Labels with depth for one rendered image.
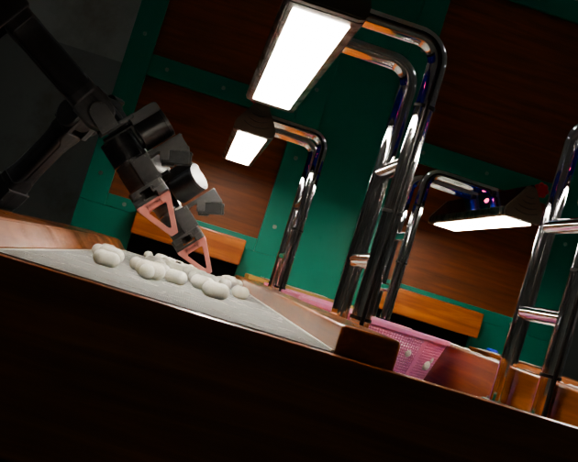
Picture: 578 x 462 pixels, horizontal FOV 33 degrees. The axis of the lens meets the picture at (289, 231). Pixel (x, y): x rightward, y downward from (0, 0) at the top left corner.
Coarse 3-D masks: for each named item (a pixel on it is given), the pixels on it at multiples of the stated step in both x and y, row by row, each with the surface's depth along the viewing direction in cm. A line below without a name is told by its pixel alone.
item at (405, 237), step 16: (416, 176) 228; (432, 176) 212; (448, 176) 213; (448, 192) 230; (464, 192) 229; (480, 192) 215; (416, 208) 212; (400, 224) 227; (416, 224) 212; (400, 240) 220; (400, 256) 212; (400, 272) 211; (384, 288) 217; (384, 304) 212
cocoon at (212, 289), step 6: (210, 282) 119; (216, 282) 120; (204, 288) 119; (210, 288) 119; (216, 288) 119; (222, 288) 120; (210, 294) 119; (216, 294) 119; (222, 294) 120; (228, 294) 120
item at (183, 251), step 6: (198, 240) 204; (204, 240) 204; (180, 246) 206; (186, 246) 204; (192, 246) 204; (198, 246) 205; (204, 246) 205; (180, 252) 204; (186, 252) 205; (204, 252) 205; (186, 258) 205; (192, 264) 205; (198, 264) 206; (210, 264) 206; (204, 270) 206; (210, 270) 206
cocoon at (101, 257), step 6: (96, 252) 116; (102, 252) 116; (108, 252) 116; (96, 258) 115; (102, 258) 115; (108, 258) 116; (114, 258) 116; (102, 264) 116; (108, 264) 116; (114, 264) 116
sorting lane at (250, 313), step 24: (48, 264) 84; (72, 264) 97; (96, 264) 114; (120, 264) 140; (120, 288) 82; (144, 288) 93; (168, 288) 109; (192, 288) 131; (216, 312) 90; (240, 312) 105; (264, 312) 126; (288, 336) 86; (312, 336) 96
